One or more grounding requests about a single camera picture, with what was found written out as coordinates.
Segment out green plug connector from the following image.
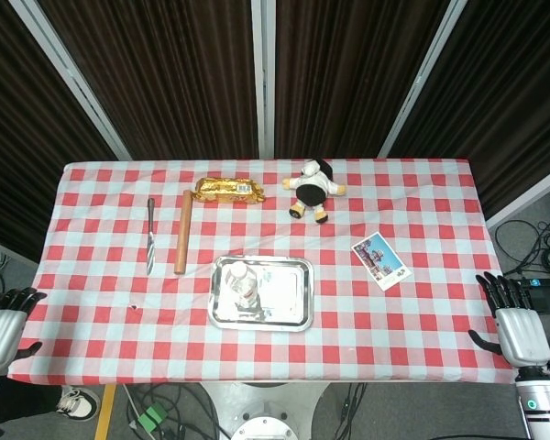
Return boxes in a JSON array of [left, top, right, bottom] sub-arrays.
[[137, 403, 169, 432]]

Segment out postcard with building photo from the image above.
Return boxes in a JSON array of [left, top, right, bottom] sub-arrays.
[[351, 231, 413, 292]]

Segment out cables beside robot base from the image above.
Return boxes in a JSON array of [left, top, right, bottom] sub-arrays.
[[122, 382, 224, 440]]

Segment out black white sneaker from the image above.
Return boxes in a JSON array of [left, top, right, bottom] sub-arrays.
[[57, 385, 101, 422]]

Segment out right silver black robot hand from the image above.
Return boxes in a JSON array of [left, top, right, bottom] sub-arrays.
[[467, 271, 550, 368]]

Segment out gold snack packet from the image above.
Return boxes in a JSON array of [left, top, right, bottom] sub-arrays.
[[193, 177, 266, 205]]

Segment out dark pleated partition panel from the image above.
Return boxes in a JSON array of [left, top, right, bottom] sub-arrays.
[[36, 0, 260, 161], [387, 0, 550, 216], [0, 0, 120, 265], [273, 0, 448, 160]]

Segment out grey partition frame post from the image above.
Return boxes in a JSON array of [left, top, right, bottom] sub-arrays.
[[250, 0, 276, 160], [8, 0, 134, 161], [378, 0, 468, 160]]

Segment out clear plastic water bottle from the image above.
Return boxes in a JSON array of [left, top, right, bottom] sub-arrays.
[[224, 261, 263, 314]]

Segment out black white plush toy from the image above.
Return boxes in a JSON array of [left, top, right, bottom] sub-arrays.
[[281, 159, 348, 226]]

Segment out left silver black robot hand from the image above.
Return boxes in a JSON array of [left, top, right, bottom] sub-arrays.
[[0, 287, 47, 376]]

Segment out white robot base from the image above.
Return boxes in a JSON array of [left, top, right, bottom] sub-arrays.
[[196, 381, 331, 440]]

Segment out yellow floor tape strip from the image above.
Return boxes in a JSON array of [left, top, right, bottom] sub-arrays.
[[93, 383, 118, 440]]

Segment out wooden rolling pin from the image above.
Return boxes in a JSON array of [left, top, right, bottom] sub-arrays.
[[173, 190, 193, 276]]

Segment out black power strip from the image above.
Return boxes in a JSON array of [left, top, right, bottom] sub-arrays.
[[515, 274, 550, 291]]

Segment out table knife with dark handle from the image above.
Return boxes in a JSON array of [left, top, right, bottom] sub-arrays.
[[146, 197, 156, 276]]

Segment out red white checked tablecloth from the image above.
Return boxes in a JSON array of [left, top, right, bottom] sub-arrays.
[[7, 159, 518, 385]]

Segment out black trouser leg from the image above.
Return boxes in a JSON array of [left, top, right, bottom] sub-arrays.
[[0, 382, 65, 425]]

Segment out rectangular metal tray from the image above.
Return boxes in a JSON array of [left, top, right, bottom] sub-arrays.
[[207, 255, 315, 332]]

